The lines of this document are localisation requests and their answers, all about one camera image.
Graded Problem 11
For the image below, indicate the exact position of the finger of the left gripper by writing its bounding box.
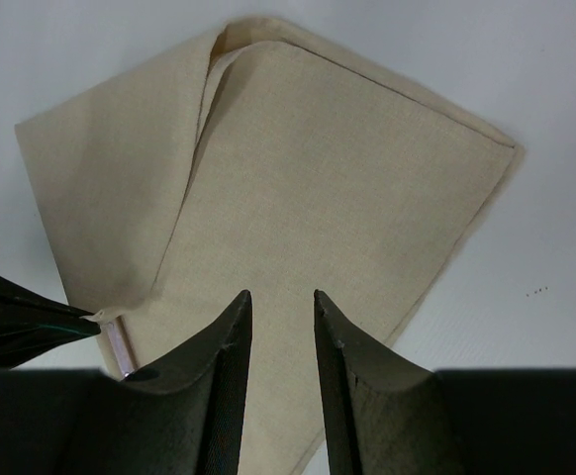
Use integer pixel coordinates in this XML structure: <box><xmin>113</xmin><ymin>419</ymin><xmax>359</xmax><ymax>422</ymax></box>
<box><xmin>0</xmin><ymin>276</ymin><xmax>101</xmax><ymax>369</ymax></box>

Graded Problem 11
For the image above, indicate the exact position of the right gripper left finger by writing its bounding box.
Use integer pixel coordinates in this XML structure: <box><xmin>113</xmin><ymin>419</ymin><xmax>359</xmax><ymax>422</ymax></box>
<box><xmin>0</xmin><ymin>291</ymin><xmax>252</xmax><ymax>474</ymax></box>

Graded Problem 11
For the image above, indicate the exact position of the beige cloth napkin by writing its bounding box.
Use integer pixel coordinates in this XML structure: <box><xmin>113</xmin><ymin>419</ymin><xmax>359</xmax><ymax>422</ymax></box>
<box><xmin>15</xmin><ymin>17</ymin><xmax>523</xmax><ymax>474</ymax></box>

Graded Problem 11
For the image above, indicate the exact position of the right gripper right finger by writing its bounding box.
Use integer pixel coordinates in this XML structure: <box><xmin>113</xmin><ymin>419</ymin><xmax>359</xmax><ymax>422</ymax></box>
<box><xmin>314</xmin><ymin>291</ymin><xmax>576</xmax><ymax>474</ymax></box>

